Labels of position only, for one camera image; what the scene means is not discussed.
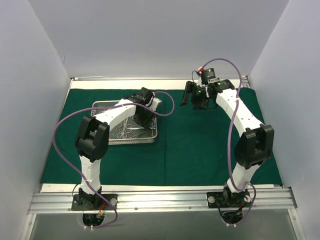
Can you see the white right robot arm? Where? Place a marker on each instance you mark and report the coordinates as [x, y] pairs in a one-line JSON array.
[[249, 141]]

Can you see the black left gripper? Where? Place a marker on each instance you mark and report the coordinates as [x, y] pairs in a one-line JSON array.
[[144, 117]]

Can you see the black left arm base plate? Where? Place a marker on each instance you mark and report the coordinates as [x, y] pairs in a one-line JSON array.
[[81, 203]]

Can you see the metal mesh instrument tray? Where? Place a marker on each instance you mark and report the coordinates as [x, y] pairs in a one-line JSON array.
[[135, 135]]

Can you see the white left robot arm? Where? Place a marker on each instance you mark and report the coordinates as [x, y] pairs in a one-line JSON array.
[[92, 140]]

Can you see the steel hemostat clamp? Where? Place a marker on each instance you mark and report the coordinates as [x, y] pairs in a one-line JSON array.
[[131, 129]]

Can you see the aluminium front rail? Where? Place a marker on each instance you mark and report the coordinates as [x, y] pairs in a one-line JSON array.
[[163, 201]]

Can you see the steel forceps long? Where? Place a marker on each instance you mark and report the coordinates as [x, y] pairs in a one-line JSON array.
[[123, 134]]

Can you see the green surgical cloth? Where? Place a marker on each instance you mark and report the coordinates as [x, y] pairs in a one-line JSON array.
[[190, 148]]

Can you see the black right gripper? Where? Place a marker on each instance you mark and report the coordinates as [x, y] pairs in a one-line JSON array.
[[191, 93]]

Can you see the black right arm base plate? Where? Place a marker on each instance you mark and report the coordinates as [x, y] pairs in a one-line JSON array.
[[227, 199]]

